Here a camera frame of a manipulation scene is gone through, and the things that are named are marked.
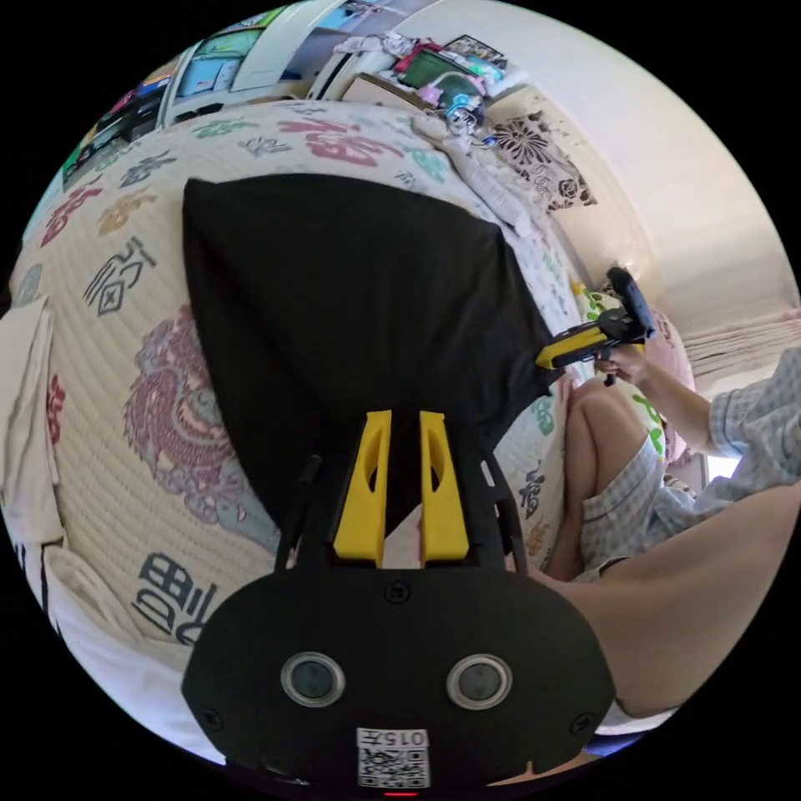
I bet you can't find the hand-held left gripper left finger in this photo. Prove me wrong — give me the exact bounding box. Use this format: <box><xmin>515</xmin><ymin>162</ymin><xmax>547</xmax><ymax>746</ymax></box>
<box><xmin>333</xmin><ymin>410</ymin><xmax>393</xmax><ymax>568</ymax></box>

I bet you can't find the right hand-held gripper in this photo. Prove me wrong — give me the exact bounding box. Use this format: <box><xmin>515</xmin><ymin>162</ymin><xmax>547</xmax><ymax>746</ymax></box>
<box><xmin>535</xmin><ymin>305</ymin><xmax>657</xmax><ymax>388</ymax></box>

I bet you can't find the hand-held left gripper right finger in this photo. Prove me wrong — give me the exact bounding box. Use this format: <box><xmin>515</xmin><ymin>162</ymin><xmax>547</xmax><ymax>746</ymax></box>
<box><xmin>419</xmin><ymin>410</ymin><xmax>469</xmax><ymax>568</ymax></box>

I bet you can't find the black short sleeve shirt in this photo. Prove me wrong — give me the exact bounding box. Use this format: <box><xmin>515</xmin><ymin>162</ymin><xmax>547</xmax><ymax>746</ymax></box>
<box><xmin>181</xmin><ymin>174</ymin><xmax>556</xmax><ymax>541</ymax></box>

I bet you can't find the person's right forearm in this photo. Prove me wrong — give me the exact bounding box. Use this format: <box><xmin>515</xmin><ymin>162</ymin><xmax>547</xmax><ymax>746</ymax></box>
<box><xmin>641</xmin><ymin>365</ymin><xmax>721</xmax><ymax>458</ymax></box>

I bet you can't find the person's right hand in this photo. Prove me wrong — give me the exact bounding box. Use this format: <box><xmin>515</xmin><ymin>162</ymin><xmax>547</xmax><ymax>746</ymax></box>
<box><xmin>607</xmin><ymin>345</ymin><xmax>653</xmax><ymax>388</ymax></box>

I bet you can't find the white curtain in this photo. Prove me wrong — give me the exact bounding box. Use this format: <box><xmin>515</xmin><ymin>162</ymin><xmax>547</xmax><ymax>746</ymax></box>
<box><xmin>678</xmin><ymin>303</ymin><xmax>799</xmax><ymax>380</ymax></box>

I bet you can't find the white folded blanket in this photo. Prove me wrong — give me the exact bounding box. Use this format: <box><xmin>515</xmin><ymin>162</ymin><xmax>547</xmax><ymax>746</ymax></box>
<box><xmin>412</xmin><ymin>115</ymin><xmax>552</xmax><ymax>236</ymax></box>

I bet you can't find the cloth with black flower print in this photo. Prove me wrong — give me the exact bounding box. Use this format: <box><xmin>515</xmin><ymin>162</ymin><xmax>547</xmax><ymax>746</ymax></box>
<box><xmin>485</xmin><ymin>109</ymin><xmax>601</xmax><ymax>214</ymax></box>

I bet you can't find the person's body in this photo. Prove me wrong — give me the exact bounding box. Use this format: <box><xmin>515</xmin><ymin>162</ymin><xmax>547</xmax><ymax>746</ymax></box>
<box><xmin>542</xmin><ymin>347</ymin><xmax>801</xmax><ymax>738</ymax></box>

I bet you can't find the bed with printed quilt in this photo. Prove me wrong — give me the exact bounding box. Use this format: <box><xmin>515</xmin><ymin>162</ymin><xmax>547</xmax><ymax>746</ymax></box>
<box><xmin>11</xmin><ymin>99</ymin><xmax>671</xmax><ymax>664</ymax></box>

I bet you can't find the brown carton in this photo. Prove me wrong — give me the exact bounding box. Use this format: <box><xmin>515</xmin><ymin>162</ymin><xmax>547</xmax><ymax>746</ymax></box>
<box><xmin>340</xmin><ymin>72</ymin><xmax>417</xmax><ymax>108</ymax></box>

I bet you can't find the cluttered shelf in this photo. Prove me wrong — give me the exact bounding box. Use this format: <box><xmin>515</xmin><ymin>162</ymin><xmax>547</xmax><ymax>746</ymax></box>
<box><xmin>61</xmin><ymin>24</ymin><xmax>267</xmax><ymax>189</ymax></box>

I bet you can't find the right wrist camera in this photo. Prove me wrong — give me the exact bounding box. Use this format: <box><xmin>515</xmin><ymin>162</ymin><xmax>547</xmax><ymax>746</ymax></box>
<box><xmin>605</xmin><ymin>267</ymin><xmax>656</xmax><ymax>339</ymax></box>

